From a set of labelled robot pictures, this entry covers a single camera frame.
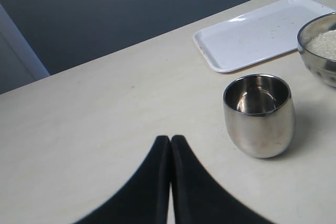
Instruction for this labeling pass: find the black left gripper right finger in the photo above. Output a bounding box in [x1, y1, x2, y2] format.
[171, 135, 271, 223]

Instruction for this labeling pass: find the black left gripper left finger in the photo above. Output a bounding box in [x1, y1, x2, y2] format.
[76, 135, 171, 223]

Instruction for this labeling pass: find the shiny steel cup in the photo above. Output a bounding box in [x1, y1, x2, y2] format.
[223, 74, 296, 158]

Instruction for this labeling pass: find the steel bowl of rice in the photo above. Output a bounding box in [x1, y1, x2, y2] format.
[297, 12, 335, 87]

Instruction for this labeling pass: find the white rectangular plastic tray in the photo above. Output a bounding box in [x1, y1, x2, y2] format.
[193, 0, 334, 73]

